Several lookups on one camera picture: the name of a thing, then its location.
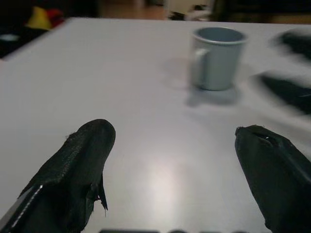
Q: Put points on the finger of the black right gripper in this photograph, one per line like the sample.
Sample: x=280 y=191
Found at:
x=296 y=43
x=289 y=91

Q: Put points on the pale blue mug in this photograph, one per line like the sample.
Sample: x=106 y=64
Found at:
x=218 y=63

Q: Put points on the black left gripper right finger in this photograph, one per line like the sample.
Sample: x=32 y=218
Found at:
x=274 y=174

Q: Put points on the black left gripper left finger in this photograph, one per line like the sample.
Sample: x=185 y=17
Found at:
x=70 y=170

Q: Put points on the yellow soft toy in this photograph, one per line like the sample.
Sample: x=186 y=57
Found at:
x=40 y=19

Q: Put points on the red soft toy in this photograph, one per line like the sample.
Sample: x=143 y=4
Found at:
x=55 y=18

